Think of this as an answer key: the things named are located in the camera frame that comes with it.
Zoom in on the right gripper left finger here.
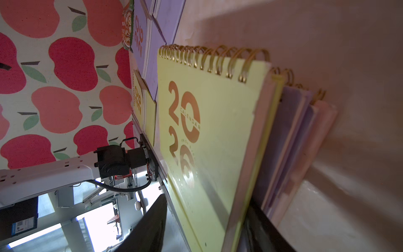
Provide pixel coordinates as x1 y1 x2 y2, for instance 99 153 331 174
116 194 167 252

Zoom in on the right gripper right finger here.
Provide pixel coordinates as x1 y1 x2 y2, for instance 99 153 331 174
237 200 296 252

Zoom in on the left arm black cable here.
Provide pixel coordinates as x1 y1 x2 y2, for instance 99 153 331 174
72 136 153 193

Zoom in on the pink 2026 calendar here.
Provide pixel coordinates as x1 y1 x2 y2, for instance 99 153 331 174
270 100 338 227

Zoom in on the yellow-green calendar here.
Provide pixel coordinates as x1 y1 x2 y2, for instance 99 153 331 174
157 45 284 252
132 69 156 147

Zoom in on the aluminium front rail frame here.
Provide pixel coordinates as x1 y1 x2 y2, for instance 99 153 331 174
130 113 193 252

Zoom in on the green red food packet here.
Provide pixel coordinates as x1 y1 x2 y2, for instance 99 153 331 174
122 0 134 52

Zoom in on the purple calendar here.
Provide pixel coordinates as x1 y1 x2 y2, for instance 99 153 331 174
131 0 166 99
140 0 186 45
262 88 318 217
253 69 313 211

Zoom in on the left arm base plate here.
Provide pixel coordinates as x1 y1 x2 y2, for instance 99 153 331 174
140 133 159 182

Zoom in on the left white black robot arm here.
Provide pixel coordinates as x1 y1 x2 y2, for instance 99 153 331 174
1 145 149 208

